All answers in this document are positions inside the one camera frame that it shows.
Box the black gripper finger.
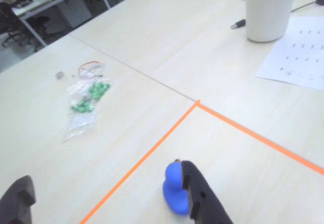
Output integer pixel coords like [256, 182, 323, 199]
[0, 175, 36, 224]
[181, 160, 234, 224]

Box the blue rubber duck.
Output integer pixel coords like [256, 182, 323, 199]
[162, 159, 191, 216]

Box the orange tape strip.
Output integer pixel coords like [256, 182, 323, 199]
[194, 99, 324, 176]
[78, 99, 202, 224]

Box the clear bag with green parts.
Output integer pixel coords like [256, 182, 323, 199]
[61, 78, 112, 143]

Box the white printed paper sheet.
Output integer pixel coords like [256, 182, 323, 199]
[255, 16, 324, 91]

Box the black usb plug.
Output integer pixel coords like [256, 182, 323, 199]
[230, 18, 247, 30]

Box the black office chair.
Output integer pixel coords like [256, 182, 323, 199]
[2, 15, 51, 53]

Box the white drawer cabinet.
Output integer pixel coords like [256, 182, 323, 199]
[57, 0, 92, 29]

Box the tall white cup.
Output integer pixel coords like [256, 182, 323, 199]
[244, 0, 298, 43]

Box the small bag with red wire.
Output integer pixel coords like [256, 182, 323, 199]
[77, 60, 106, 80]

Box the white desk with metal frame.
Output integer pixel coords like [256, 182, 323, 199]
[11, 0, 111, 53]

